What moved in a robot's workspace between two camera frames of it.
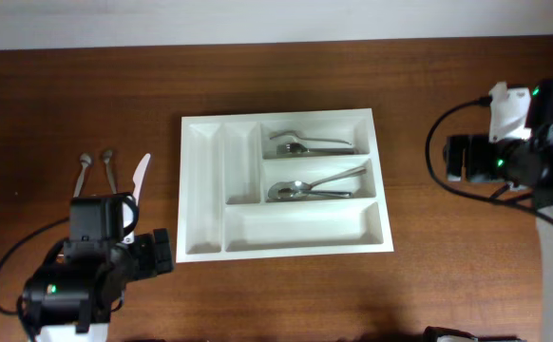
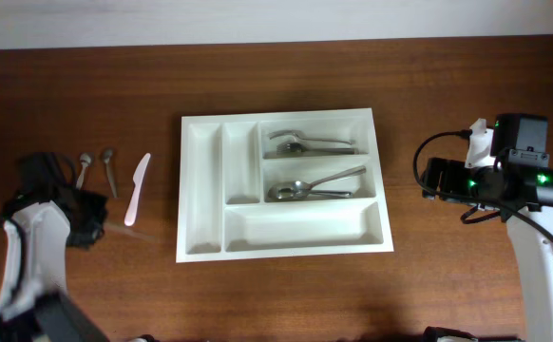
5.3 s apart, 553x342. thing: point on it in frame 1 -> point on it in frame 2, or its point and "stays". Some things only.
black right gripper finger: x=455 y=149 -> x=438 y=175
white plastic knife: x=138 y=177 stays
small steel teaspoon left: x=85 y=160 stays
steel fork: x=295 y=147 stays
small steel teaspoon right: x=106 y=156 stays
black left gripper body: x=161 y=252 -> x=86 y=218
